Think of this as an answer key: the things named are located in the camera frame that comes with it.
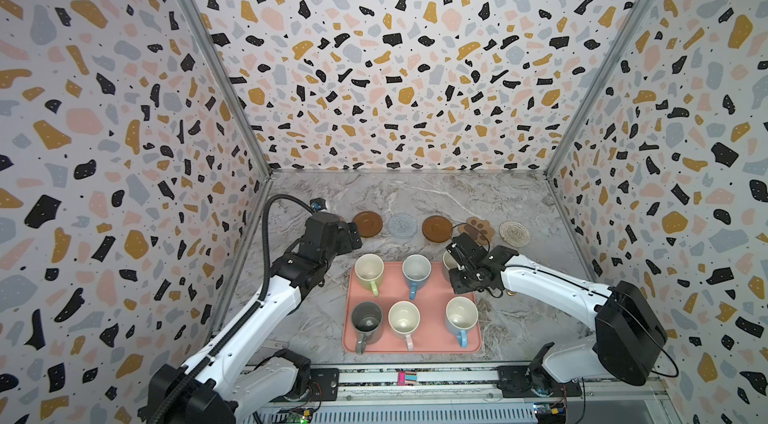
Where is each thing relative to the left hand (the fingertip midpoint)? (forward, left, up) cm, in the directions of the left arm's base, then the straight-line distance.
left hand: (347, 225), depth 79 cm
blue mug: (-5, -19, -17) cm, 26 cm away
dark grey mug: (-20, -5, -18) cm, 27 cm away
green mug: (-5, -5, -16) cm, 17 cm away
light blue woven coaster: (+15, -15, -22) cm, 31 cm away
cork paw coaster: (+12, -42, -21) cm, 48 cm away
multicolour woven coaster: (+10, -54, -21) cm, 59 cm away
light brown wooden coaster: (+13, -28, -22) cm, 38 cm away
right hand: (-8, -30, -14) cm, 35 cm away
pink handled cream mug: (-18, -15, -19) cm, 30 cm away
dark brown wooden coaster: (+15, -4, -20) cm, 25 cm away
